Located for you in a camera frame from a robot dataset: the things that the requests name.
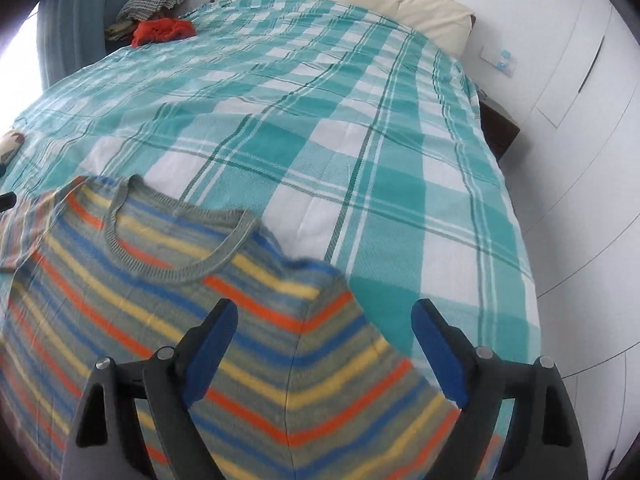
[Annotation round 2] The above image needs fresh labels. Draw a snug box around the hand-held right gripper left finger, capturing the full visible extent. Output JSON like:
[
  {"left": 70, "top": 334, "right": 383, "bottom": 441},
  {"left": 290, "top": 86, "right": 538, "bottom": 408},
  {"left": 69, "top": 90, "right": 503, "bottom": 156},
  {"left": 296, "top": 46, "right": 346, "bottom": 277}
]
[{"left": 64, "top": 298, "right": 239, "bottom": 480}]

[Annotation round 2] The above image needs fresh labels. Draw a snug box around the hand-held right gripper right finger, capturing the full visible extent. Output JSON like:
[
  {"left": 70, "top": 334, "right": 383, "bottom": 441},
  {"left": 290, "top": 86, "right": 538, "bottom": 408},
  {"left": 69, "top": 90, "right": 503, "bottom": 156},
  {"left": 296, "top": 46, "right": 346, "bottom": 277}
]
[{"left": 410, "top": 298, "right": 591, "bottom": 480}]

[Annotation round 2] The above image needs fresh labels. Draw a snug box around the striped knit sweater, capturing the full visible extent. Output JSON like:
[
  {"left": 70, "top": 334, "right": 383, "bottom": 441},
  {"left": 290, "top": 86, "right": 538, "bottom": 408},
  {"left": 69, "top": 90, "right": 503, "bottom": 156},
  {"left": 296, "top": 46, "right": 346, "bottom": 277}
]
[{"left": 0, "top": 174, "right": 501, "bottom": 480}]

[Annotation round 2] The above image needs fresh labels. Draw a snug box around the cream brown printed cloth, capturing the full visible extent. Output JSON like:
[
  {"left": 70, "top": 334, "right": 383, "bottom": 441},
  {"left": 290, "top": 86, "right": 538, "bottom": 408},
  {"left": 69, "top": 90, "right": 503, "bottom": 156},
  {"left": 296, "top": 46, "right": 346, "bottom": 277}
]
[{"left": 0, "top": 131, "right": 24, "bottom": 167}]

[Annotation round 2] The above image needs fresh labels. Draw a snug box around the teal curtain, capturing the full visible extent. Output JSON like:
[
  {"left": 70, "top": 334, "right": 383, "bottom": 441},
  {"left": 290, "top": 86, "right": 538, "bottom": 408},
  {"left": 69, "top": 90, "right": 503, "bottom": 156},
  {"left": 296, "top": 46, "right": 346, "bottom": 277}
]
[{"left": 35, "top": 0, "right": 168, "bottom": 88}]

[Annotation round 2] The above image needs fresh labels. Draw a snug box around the green cloth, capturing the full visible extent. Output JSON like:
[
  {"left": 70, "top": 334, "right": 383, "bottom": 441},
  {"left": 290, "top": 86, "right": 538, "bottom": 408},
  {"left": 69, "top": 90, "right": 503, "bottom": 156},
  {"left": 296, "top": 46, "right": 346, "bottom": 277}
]
[{"left": 104, "top": 20, "right": 137, "bottom": 41}]

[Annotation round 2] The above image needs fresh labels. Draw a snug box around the red cloth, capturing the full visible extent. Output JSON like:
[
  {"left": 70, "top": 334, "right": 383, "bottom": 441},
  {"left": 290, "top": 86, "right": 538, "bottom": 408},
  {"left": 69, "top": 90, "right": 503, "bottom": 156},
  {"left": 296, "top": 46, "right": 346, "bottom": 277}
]
[{"left": 131, "top": 17, "right": 197, "bottom": 49}]

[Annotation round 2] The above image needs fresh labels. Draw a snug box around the dark wooden nightstand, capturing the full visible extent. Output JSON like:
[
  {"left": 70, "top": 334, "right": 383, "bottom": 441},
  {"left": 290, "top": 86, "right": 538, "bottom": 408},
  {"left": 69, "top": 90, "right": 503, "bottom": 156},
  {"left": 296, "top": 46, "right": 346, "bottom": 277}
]
[{"left": 477, "top": 95, "right": 521, "bottom": 161}]

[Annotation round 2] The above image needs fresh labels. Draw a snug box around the teal plaid blanket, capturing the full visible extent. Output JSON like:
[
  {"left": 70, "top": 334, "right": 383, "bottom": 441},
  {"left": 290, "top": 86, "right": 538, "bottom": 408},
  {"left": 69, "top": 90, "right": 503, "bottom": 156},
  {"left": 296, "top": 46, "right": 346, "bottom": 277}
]
[{"left": 0, "top": 0, "right": 543, "bottom": 480}]

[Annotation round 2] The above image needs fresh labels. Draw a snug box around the grey patterned cloth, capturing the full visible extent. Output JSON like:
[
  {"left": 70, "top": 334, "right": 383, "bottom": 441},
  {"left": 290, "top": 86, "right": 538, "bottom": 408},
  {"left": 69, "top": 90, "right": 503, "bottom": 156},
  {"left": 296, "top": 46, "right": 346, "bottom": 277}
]
[{"left": 116, "top": 0, "right": 192, "bottom": 21}]

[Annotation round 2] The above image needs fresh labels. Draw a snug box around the white wardrobe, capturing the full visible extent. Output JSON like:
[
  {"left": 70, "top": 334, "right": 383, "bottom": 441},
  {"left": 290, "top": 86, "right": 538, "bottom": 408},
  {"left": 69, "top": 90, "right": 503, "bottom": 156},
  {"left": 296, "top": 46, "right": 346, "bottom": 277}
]
[{"left": 530, "top": 0, "right": 640, "bottom": 311}]

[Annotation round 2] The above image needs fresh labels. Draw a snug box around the white wall socket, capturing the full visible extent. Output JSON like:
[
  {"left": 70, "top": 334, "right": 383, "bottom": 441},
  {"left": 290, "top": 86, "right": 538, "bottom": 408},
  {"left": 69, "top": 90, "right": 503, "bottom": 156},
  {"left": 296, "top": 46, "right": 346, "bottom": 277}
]
[{"left": 480, "top": 45, "right": 516, "bottom": 78}]

